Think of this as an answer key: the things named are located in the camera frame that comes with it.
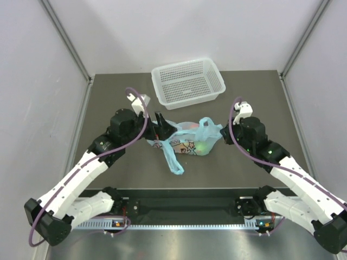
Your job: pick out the left aluminium frame post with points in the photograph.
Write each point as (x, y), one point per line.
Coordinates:
(53, 17)

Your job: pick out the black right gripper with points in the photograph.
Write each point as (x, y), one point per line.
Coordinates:
(226, 132)

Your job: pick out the light blue plastic bag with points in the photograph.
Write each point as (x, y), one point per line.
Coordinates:
(183, 141)

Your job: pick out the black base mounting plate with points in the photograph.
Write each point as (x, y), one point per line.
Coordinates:
(187, 206)

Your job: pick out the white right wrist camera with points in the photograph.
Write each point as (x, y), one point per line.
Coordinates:
(243, 110)

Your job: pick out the aluminium frame post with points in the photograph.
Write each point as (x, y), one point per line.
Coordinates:
(53, 17)
(309, 29)

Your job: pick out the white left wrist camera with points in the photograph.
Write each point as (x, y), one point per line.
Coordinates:
(136, 103)

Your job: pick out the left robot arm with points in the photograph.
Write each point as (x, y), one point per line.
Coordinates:
(55, 214)

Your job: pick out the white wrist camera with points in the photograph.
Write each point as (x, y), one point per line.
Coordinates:
(243, 110)
(136, 103)

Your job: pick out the grey slotted cable duct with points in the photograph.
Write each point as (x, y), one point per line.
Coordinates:
(118, 224)

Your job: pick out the dark grey table mat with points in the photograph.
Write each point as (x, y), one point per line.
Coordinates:
(145, 167)

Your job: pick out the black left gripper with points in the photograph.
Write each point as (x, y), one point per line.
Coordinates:
(163, 131)

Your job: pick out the green pear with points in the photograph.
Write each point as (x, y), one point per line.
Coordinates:
(201, 147)

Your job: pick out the right aluminium frame post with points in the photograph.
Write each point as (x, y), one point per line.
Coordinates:
(309, 29)

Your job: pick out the white perforated plastic basket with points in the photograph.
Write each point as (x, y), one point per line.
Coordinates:
(187, 83)

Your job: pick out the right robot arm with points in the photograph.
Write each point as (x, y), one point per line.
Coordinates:
(317, 210)

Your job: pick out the red apple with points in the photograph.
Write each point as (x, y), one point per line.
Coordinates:
(192, 125)

